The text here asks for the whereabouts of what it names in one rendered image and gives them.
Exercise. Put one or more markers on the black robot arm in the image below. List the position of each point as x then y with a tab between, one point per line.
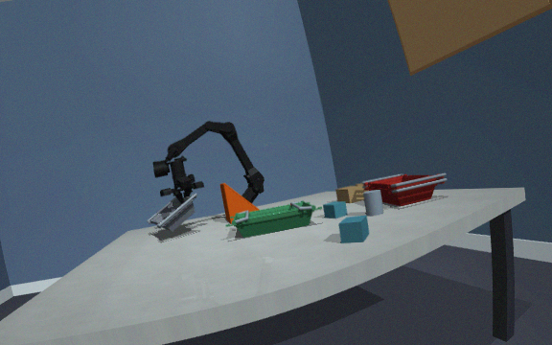
227	130

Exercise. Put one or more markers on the teal cube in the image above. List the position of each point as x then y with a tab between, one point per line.
354	229
335	210

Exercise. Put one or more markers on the grey cylinder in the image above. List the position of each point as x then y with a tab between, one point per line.
373	203

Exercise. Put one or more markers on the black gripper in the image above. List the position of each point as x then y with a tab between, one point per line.
176	192

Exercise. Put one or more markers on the green plastic tray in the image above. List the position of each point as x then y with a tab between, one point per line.
273	219

